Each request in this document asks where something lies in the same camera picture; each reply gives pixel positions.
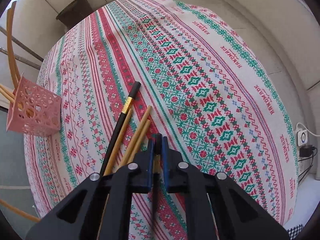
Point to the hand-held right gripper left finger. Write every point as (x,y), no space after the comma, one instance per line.
(150,166)

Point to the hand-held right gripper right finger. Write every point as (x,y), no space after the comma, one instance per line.
(165,166)

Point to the black chopstick with gold band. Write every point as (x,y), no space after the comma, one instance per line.
(158,142)
(122,116)

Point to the tan bamboo chopstick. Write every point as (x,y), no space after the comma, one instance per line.
(120,135)
(9,37)
(141,137)
(6,89)
(16,66)
(140,127)
(20,211)
(5,95)

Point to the pink perforated plastic basket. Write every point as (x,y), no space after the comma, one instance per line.
(37,110)

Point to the red green patterned tablecloth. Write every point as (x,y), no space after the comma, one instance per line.
(200,80)

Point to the black charger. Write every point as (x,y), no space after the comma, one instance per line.
(305,152)

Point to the white smart plug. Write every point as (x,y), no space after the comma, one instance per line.
(303,136)

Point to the blue checkered cloth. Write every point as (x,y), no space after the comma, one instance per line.
(295,231)

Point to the brown waste bin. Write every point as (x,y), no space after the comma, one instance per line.
(75,12)

